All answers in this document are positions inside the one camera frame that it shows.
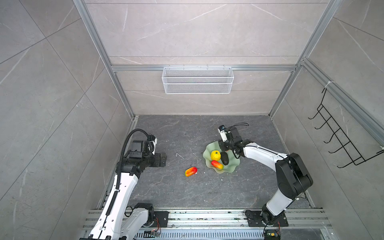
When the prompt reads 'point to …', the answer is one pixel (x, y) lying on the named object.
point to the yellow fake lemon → (215, 155)
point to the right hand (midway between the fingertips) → (222, 140)
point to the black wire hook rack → (357, 157)
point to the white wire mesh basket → (194, 80)
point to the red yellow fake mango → (217, 164)
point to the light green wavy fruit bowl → (233, 161)
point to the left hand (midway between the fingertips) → (157, 153)
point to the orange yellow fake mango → (190, 171)
